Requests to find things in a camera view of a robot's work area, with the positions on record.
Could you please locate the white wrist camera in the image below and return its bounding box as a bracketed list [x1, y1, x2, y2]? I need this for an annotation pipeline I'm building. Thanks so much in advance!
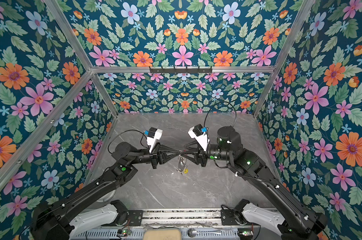
[188, 124, 210, 152]
[145, 128, 163, 153]

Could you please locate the bunch of keys yellow tag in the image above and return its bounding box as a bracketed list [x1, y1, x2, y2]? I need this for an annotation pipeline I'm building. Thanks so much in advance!
[177, 168, 188, 174]

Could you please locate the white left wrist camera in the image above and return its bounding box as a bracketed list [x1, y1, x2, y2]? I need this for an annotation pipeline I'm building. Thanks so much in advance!
[145, 128, 163, 153]

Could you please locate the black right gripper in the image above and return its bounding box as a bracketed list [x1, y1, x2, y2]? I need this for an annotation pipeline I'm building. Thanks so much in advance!
[180, 139, 233, 168]

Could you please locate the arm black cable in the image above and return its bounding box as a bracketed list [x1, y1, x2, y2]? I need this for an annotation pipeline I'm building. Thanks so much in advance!
[203, 101, 238, 130]
[107, 129, 149, 155]

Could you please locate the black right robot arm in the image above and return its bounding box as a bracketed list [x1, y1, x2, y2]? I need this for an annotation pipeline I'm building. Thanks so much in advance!
[188, 125, 328, 240]

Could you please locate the aluminium frame corner post right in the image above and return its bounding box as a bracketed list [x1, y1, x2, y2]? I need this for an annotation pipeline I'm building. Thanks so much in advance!
[253, 0, 315, 119]

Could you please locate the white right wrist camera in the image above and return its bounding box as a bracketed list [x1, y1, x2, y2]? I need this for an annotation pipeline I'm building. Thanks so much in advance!
[188, 124, 210, 152]

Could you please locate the aluminium frame bar left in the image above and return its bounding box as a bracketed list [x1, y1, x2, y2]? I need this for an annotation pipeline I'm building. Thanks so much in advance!
[0, 71, 92, 192]

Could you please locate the black hook rack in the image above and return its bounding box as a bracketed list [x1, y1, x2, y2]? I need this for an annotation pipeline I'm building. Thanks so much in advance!
[149, 67, 213, 74]

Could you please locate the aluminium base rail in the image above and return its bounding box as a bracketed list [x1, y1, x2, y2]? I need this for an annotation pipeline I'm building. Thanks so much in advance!
[78, 207, 304, 229]

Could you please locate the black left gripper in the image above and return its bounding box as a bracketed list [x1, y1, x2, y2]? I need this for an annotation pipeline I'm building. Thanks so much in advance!
[128, 141, 180, 170]

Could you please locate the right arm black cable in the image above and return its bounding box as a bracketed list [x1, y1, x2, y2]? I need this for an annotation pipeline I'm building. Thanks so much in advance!
[203, 101, 238, 130]

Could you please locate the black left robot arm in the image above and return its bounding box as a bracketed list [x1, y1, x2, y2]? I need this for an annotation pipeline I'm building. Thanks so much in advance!
[30, 142, 179, 240]

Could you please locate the aluminium frame horizontal bar back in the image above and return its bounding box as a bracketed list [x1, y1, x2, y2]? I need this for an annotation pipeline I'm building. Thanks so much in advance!
[91, 66, 275, 74]

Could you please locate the metal spoon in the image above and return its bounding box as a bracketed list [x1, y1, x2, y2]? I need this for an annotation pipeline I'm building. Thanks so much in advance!
[187, 228, 222, 238]

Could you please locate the aluminium frame corner post left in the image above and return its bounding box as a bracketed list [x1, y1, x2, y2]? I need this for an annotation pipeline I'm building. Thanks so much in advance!
[45, 1, 118, 118]

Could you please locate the aluminium frame corner post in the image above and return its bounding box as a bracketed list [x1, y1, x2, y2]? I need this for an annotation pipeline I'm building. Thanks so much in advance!
[253, 0, 315, 119]
[45, 1, 118, 118]

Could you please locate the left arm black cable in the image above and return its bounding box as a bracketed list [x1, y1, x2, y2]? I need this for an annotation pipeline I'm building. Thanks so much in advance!
[107, 129, 149, 155]

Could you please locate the beige pad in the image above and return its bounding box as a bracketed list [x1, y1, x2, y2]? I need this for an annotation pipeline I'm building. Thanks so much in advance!
[143, 229, 182, 240]

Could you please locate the large keyring with red grip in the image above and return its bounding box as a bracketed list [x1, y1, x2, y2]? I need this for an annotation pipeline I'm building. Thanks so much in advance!
[177, 156, 187, 169]

